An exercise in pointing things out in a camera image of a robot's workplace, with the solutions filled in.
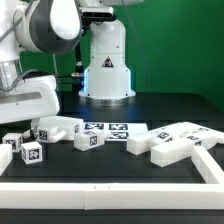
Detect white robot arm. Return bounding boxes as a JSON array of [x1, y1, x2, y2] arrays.
[[0, 0, 144, 124]]

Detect white tagged cube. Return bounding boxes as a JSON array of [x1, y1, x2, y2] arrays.
[[21, 141, 42, 164], [2, 133, 23, 152]]

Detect white chair seat with pegs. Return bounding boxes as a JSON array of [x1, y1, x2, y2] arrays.
[[31, 116, 83, 143]]

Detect white front border rail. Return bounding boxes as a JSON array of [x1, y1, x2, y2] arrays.
[[0, 183, 224, 210]]

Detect white thin cable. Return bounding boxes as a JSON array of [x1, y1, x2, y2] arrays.
[[52, 53, 60, 78]]

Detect white border rail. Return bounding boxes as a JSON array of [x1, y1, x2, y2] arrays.
[[0, 144, 12, 176], [191, 146, 224, 185], [0, 183, 224, 210]]

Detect white block chair part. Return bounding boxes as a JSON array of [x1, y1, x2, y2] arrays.
[[127, 133, 194, 167]]

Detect black cables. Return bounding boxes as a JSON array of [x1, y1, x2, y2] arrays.
[[54, 72, 83, 92]]

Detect white marker sheet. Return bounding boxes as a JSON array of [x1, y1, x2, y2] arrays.
[[84, 122, 148, 141]]

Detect white left border rail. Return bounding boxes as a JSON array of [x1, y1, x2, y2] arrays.
[[0, 144, 12, 176]]

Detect white right border rail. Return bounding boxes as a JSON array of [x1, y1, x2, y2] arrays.
[[191, 146, 224, 185]]

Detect white chair back frame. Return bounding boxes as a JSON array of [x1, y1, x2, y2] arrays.
[[150, 122, 224, 149]]

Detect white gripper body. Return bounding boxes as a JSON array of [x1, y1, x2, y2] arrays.
[[0, 75, 60, 124]]

